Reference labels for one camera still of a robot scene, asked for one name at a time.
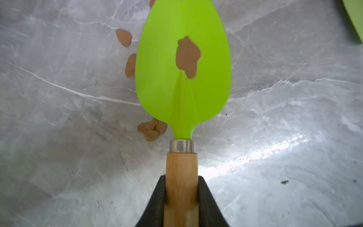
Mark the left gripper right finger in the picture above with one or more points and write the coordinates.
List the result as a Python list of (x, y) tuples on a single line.
[(209, 212)]

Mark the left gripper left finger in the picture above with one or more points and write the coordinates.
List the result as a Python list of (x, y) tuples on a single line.
[(153, 215)]

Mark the green pointed trowel wooden handle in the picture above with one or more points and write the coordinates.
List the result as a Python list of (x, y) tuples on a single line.
[(183, 78)]

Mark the green square trowel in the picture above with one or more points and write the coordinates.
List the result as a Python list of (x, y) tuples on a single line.
[(354, 9)]

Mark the brown soil clump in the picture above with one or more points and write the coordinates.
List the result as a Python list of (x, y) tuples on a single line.
[(124, 37), (152, 129)]

